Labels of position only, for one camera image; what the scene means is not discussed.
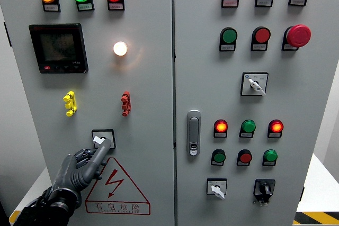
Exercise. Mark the red warning triangle sign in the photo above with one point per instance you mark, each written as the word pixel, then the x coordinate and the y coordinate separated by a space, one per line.
pixel 114 182

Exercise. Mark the black yellow striped tape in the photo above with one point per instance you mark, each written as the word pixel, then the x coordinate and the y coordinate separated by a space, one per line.
pixel 317 218
pixel 14 216

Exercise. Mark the grey cabinet door with display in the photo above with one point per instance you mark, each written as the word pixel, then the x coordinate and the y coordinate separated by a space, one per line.
pixel 148 77

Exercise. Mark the black display meter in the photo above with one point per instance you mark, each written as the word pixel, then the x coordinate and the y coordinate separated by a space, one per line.
pixel 58 48

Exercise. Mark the silver door lock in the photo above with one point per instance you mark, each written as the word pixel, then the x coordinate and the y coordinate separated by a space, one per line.
pixel 194 130

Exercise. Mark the white round lamp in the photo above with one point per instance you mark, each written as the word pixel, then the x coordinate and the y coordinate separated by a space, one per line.
pixel 120 48

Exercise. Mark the small label plate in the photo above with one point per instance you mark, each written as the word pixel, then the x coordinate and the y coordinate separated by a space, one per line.
pixel 51 7
pixel 217 163
pixel 245 135
pixel 297 1
pixel 243 163
pixel 116 6
pixel 263 2
pixel 230 3
pixel 85 6
pixel 259 47
pixel 274 135
pixel 290 46
pixel 227 48
pixel 268 163
pixel 220 135

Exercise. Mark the small green push button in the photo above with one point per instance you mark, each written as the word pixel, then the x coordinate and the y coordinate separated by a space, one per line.
pixel 219 157

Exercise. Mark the black door hinge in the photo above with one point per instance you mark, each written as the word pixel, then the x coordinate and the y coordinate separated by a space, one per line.
pixel 7 34
pixel 302 194

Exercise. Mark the small red ringed lamp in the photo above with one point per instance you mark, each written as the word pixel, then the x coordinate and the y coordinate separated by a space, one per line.
pixel 276 126
pixel 221 126

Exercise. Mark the small red push button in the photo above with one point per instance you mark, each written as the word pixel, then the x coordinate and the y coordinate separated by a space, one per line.
pixel 245 157

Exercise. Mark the small green lamp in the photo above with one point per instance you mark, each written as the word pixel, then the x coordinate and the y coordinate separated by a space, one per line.
pixel 270 155
pixel 248 126

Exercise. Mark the large green push button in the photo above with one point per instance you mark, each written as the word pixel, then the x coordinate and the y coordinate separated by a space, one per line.
pixel 229 35

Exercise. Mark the grey cabinet door with lock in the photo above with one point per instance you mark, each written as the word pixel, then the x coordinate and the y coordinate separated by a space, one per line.
pixel 291 104

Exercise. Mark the large red push button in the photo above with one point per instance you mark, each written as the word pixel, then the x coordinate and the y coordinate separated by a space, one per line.
pixel 262 35

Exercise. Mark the large red stop button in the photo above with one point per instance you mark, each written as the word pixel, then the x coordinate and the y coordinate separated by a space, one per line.
pixel 298 35

